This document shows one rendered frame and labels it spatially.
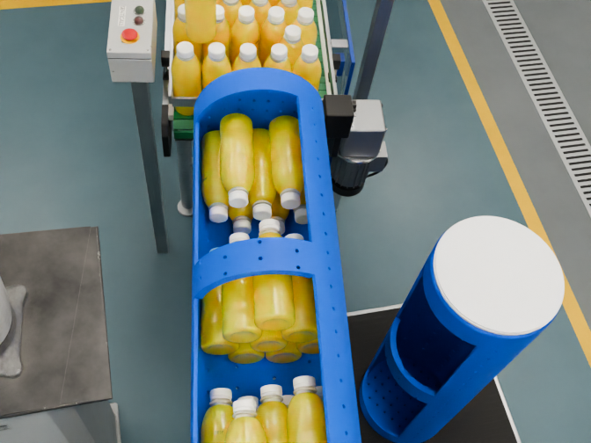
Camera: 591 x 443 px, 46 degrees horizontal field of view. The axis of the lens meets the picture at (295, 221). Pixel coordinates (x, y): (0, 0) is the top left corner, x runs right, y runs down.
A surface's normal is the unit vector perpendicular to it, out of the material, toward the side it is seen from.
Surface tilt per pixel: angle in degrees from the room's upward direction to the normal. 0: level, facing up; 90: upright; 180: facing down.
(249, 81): 10
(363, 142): 90
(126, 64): 90
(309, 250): 27
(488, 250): 0
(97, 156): 0
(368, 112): 0
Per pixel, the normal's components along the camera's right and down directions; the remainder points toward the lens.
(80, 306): 0.17, -0.51
